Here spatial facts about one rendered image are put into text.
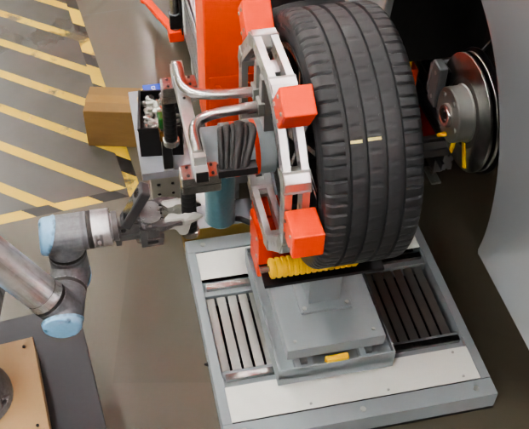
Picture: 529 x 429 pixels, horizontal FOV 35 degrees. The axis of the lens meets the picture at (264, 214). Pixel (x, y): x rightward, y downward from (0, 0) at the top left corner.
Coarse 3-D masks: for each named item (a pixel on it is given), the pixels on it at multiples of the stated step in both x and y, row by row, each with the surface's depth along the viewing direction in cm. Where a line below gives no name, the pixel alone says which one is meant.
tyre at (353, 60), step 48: (336, 48) 188; (384, 48) 189; (336, 96) 183; (384, 96) 184; (336, 144) 183; (384, 144) 185; (336, 192) 186; (384, 192) 189; (336, 240) 194; (384, 240) 198
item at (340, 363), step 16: (256, 288) 268; (368, 288) 270; (256, 304) 272; (272, 320) 262; (272, 336) 258; (272, 352) 254; (336, 352) 254; (352, 352) 254; (368, 352) 251; (384, 352) 252; (288, 368) 250; (304, 368) 248; (320, 368) 250; (336, 368) 252; (352, 368) 254; (368, 368) 256
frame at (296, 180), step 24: (240, 48) 220; (264, 48) 196; (240, 72) 226; (264, 72) 192; (288, 72) 189; (288, 168) 187; (264, 192) 236; (288, 192) 188; (264, 216) 228; (264, 240) 224
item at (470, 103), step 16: (448, 64) 229; (464, 64) 219; (480, 64) 214; (464, 80) 220; (480, 80) 211; (448, 96) 221; (464, 96) 217; (480, 96) 212; (496, 96) 208; (464, 112) 216; (480, 112) 213; (496, 112) 209; (448, 128) 224; (464, 128) 217; (480, 128) 214; (496, 128) 210; (448, 144) 237; (480, 144) 216; (496, 144) 212; (480, 160) 217
